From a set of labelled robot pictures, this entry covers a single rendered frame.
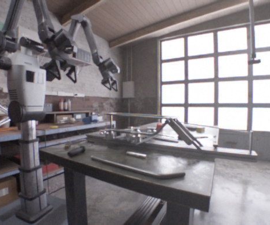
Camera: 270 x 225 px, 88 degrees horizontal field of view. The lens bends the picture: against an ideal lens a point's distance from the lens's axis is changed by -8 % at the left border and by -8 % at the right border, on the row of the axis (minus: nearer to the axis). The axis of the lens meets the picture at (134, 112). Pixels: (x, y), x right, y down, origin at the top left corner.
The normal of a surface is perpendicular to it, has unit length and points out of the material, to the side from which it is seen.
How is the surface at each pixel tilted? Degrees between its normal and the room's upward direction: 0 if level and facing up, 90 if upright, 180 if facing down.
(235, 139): 90
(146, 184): 90
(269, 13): 90
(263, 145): 90
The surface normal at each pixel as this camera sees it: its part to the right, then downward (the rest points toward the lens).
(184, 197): -0.50, 0.04
